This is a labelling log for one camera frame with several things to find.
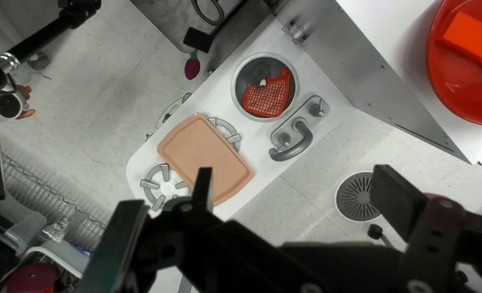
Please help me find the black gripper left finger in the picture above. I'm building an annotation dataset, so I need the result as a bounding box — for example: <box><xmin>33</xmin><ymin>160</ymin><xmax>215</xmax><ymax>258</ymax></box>
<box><xmin>191</xmin><ymin>167</ymin><xmax>215</xmax><ymax>215</ymax></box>

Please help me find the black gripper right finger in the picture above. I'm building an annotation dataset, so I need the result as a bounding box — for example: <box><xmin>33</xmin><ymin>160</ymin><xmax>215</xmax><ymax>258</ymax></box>
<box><xmin>370</xmin><ymin>163</ymin><xmax>435</xmax><ymax>245</ymax></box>

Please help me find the grey toy stove burner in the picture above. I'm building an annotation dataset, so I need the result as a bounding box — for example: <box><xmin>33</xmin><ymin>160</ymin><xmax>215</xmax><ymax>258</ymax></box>
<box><xmin>139</xmin><ymin>162</ymin><xmax>193</xmax><ymax>212</ymax></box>
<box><xmin>207</xmin><ymin>115</ymin><xmax>245</xmax><ymax>155</ymax></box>

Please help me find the white toy kitchen counter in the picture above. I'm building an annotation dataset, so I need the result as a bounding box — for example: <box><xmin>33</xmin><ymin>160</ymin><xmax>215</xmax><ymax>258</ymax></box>
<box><xmin>124</xmin><ymin>18</ymin><xmax>364</xmax><ymax>222</ymax></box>

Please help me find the grey toy faucet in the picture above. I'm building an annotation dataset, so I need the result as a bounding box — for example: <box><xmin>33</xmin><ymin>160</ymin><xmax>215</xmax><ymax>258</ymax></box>
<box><xmin>268</xmin><ymin>95</ymin><xmax>333</xmax><ymax>163</ymax></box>

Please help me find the red plastic bowl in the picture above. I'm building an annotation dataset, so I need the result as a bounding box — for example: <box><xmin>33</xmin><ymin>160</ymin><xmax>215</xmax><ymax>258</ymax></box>
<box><xmin>425</xmin><ymin>0</ymin><xmax>482</xmax><ymax>129</ymax></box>

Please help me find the toy sink strainer red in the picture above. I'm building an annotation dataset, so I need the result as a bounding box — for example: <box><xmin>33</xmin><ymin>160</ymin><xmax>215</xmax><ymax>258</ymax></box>
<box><xmin>230</xmin><ymin>53</ymin><xmax>300</xmax><ymax>123</ymax></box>

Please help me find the pink plastic tray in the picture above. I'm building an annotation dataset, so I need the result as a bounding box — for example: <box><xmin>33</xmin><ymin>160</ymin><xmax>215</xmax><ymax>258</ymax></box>
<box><xmin>157</xmin><ymin>113</ymin><xmax>256</xmax><ymax>209</ymax></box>

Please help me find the round grey floor drain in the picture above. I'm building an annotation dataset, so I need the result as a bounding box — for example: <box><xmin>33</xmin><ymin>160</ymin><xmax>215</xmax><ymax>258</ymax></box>
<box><xmin>334</xmin><ymin>170</ymin><xmax>385</xmax><ymax>225</ymax></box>

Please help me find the orange mesh scrubber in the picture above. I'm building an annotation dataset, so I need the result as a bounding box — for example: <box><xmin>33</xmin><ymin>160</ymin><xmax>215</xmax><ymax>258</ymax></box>
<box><xmin>241</xmin><ymin>67</ymin><xmax>297</xmax><ymax>121</ymax></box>

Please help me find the small black rectangular block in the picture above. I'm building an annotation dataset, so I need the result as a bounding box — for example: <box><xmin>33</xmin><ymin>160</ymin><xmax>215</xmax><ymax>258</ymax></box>
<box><xmin>183</xmin><ymin>27</ymin><xmax>217</xmax><ymax>56</ymax></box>

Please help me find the black moulded case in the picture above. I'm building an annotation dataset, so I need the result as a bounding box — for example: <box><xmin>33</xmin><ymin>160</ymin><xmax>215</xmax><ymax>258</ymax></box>
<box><xmin>129</xmin><ymin>0</ymin><xmax>279</xmax><ymax>56</ymax></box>

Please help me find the orange block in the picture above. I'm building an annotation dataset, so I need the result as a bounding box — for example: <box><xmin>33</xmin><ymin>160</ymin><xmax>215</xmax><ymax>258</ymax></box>
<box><xmin>442</xmin><ymin>10</ymin><xmax>482</xmax><ymax>74</ymax></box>

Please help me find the black metal pole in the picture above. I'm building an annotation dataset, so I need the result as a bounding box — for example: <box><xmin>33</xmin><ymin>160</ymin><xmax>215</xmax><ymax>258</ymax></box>
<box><xmin>0</xmin><ymin>0</ymin><xmax>103</xmax><ymax>74</ymax></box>

